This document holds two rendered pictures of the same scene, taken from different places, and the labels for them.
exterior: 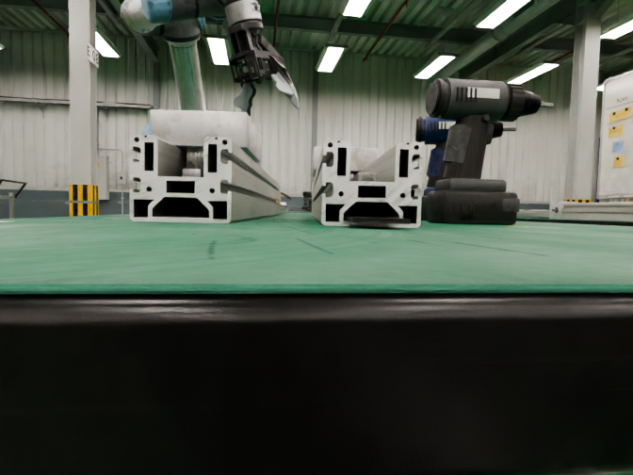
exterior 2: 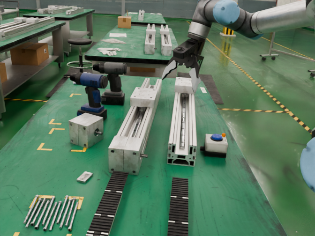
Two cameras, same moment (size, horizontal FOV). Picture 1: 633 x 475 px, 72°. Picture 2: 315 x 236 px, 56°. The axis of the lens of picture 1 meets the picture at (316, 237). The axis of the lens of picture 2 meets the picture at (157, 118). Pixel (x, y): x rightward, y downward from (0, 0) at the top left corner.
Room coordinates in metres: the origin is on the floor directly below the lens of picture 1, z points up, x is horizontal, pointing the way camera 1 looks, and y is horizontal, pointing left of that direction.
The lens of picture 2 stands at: (2.15, 0.15, 1.35)
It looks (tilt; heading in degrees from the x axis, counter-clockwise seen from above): 23 degrees down; 186
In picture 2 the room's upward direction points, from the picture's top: 3 degrees clockwise
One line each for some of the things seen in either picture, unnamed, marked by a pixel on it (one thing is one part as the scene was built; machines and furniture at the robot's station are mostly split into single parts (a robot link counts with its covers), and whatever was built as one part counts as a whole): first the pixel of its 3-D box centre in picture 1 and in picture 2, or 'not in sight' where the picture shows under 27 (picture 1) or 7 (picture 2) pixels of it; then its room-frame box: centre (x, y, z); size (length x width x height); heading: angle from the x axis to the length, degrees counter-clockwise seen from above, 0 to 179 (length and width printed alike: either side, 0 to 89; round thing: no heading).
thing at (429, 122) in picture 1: (462, 168); (86, 96); (0.91, -0.30, 0.89); 0.20 x 0.08 x 0.22; 80
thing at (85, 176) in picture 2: not in sight; (85, 177); (1.37, -0.15, 0.78); 0.05 x 0.03 x 0.01; 168
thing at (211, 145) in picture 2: not in sight; (213, 144); (1.11, 0.27, 0.81); 0.10 x 0.08 x 0.06; 91
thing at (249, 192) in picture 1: (241, 194); (183, 112); (0.83, 0.15, 0.82); 0.80 x 0.10 x 0.09; 1
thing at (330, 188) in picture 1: (340, 196); (144, 109); (0.84, -0.04, 0.82); 0.80 x 0.10 x 0.09; 1
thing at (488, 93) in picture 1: (490, 154); (107, 83); (0.68, -0.27, 0.89); 0.20 x 0.08 x 0.22; 97
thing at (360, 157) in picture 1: (341, 171); (144, 99); (0.84, -0.04, 0.87); 0.16 x 0.11 x 0.07; 1
